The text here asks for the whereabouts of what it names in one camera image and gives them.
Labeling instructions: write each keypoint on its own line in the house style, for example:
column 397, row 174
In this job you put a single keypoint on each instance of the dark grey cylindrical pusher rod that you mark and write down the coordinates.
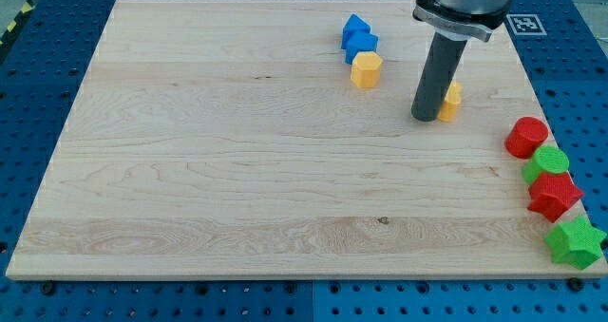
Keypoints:
column 443, row 57

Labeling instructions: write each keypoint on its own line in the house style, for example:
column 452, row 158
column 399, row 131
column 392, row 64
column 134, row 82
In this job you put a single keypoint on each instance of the yellow heart block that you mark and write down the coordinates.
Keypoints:
column 451, row 104

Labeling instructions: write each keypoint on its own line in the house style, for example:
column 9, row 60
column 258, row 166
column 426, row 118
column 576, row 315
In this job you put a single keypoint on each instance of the yellow hexagon block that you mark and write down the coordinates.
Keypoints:
column 366, row 69

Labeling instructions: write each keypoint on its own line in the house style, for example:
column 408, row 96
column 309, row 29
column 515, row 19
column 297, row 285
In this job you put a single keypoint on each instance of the blue cube block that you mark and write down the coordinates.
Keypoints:
column 358, row 42

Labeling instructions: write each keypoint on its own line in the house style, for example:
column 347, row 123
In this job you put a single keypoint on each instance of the white fiducial marker tag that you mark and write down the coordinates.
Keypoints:
column 525, row 24

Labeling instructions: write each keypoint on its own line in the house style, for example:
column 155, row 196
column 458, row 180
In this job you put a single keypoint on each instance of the blue triangle block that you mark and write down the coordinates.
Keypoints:
column 353, row 24

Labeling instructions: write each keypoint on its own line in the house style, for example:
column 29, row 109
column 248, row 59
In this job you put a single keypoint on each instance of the red cylinder block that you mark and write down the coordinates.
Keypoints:
column 526, row 136

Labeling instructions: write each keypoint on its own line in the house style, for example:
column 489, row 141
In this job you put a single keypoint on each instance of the green cylinder block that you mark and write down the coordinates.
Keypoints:
column 549, row 159

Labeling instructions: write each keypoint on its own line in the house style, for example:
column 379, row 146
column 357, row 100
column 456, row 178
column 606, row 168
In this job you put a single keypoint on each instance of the red star block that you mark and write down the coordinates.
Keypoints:
column 553, row 195

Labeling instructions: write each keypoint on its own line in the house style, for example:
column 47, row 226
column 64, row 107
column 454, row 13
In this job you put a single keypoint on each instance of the green star block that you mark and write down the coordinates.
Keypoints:
column 576, row 243

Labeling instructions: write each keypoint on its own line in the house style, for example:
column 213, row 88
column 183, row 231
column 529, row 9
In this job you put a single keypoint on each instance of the wooden board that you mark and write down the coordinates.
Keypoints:
column 225, row 139

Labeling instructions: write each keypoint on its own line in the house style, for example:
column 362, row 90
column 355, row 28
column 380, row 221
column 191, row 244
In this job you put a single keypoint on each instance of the black board stop bolt right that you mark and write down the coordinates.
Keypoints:
column 575, row 284

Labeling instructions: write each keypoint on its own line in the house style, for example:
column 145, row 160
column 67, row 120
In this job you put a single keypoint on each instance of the black board stop bolt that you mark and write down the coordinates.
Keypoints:
column 47, row 288
column 575, row 284

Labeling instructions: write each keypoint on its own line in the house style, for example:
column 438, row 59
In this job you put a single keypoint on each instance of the black board stop bolt left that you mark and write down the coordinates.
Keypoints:
column 47, row 288

